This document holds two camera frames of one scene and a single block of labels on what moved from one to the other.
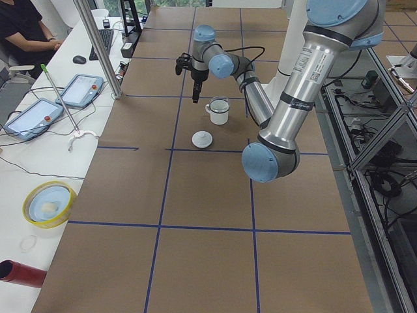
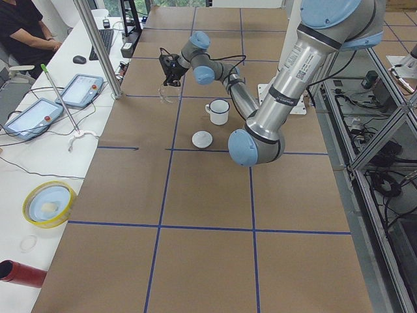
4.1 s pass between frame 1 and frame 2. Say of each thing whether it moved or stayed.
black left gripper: moved
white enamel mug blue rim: stayed
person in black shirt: stayed
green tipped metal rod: stayed
